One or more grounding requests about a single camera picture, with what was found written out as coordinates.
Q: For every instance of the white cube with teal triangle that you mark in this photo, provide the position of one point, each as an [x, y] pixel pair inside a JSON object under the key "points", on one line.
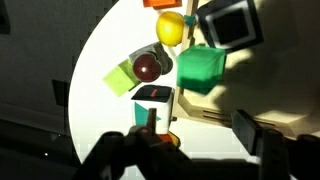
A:
{"points": [[163, 106]]}

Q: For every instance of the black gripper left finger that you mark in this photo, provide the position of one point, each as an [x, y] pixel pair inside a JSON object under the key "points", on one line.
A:
{"points": [[152, 120]]}

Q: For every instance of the black and white cube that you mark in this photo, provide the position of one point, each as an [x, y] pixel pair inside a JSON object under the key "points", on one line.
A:
{"points": [[230, 25]]}

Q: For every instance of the lime green block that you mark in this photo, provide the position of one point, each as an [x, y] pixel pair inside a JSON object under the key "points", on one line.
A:
{"points": [[118, 79]]}

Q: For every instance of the small teal block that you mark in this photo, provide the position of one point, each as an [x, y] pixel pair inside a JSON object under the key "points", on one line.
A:
{"points": [[190, 20]]}

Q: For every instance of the dark red ball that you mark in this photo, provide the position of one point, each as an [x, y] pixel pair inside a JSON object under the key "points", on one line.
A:
{"points": [[146, 68]]}

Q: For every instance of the wooden tray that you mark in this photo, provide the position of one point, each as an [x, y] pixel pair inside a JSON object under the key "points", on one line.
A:
{"points": [[283, 93]]}

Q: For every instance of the yellow lemon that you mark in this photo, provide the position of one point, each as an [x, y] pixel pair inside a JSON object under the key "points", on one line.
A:
{"points": [[170, 28]]}

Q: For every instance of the grey ball holder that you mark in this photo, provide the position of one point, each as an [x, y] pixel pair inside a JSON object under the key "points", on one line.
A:
{"points": [[163, 55]]}

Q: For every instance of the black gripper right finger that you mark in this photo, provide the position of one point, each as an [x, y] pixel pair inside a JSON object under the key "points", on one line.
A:
{"points": [[248, 133]]}

